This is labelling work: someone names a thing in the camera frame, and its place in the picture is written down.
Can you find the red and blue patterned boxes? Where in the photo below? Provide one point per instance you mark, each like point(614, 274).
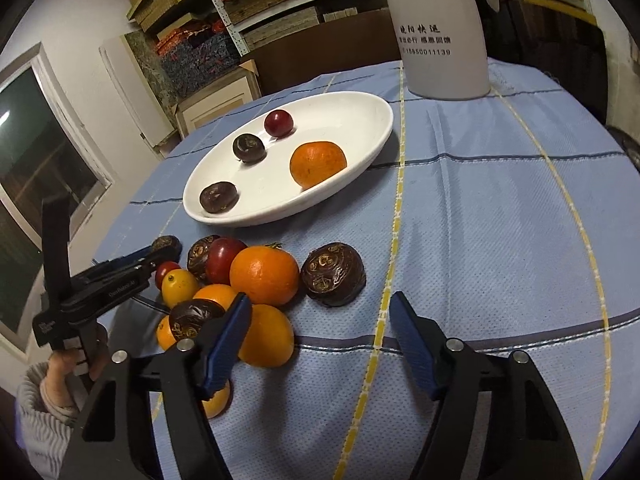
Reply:
point(200, 60)

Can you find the white oval plate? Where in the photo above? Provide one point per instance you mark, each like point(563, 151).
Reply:
point(330, 120)

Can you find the pale wooden framed box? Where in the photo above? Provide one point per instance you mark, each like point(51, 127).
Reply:
point(215, 102)

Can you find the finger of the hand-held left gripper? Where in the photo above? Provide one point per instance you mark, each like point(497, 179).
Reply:
point(157, 269)
point(135, 257)

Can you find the white metal shelf rack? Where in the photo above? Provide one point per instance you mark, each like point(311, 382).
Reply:
point(220, 5)

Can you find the yellow kumquat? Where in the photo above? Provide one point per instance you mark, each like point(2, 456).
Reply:
point(179, 287)

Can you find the person's left forearm grey sleeve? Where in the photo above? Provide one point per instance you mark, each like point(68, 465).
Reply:
point(40, 425)

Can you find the stone pattern slab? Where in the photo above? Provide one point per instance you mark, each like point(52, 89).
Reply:
point(145, 70)

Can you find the window with white frame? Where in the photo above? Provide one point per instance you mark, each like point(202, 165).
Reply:
point(40, 160)

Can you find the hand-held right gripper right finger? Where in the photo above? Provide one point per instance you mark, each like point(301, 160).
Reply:
point(412, 340)

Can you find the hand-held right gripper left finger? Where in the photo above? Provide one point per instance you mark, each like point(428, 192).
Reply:
point(225, 345)

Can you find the brown board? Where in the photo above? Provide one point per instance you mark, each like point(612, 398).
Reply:
point(325, 50)

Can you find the small orange mandarin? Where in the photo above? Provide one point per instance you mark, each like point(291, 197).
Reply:
point(164, 335)

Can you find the small red cherry tomato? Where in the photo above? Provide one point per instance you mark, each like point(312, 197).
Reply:
point(166, 271)

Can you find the blue checked tablecloth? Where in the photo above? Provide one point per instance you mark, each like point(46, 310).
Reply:
point(475, 235)

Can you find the person's left hand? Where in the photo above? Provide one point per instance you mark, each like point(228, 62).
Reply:
point(62, 370)

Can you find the large dark water chestnut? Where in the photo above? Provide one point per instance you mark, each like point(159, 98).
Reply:
point(332, 274)

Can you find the white thermos jug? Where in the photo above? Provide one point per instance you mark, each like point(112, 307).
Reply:
point(440, 20)

